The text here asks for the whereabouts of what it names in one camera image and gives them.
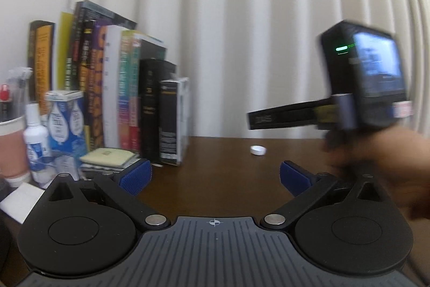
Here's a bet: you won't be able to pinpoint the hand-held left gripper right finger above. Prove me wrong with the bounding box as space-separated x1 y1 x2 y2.
260 161 392 231

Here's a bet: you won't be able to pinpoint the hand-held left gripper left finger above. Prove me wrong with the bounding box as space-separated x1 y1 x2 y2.
38 158 171 232

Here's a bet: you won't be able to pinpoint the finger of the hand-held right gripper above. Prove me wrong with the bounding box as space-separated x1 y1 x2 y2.
246 98 336 132

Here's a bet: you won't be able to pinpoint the small white solution bottle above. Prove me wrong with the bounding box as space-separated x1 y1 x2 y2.
23 103 53 184

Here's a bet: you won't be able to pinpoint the person's right hand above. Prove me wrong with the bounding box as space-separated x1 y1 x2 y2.
322 128 430 221

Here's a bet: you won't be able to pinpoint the yellow sticky notes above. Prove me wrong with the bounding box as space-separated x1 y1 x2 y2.
80 148 137 167

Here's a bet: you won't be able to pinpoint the black cardboard box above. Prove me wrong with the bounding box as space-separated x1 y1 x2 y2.
158 79 184 167

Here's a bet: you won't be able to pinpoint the clear plastic holder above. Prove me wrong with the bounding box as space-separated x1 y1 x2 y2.
53 155 82 181

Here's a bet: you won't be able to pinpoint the white cardboard box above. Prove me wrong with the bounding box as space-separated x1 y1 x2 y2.
174 76 191 155

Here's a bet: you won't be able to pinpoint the blue and white carton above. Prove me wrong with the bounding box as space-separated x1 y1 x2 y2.
45 90 89 160

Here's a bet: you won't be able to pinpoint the row of upright books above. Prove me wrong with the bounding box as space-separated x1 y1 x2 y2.
27 0 177 164

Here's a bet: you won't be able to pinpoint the white pleated curtain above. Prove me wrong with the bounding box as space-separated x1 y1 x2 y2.
65 0 430 141

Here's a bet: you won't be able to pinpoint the white notepad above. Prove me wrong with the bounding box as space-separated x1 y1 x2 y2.
0 181 46 224

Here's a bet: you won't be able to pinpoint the pink paper cup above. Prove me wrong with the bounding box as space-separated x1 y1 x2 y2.
0 115 31 189

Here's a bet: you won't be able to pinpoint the bunch of pens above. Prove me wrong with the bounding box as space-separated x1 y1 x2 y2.
0 67 35 123

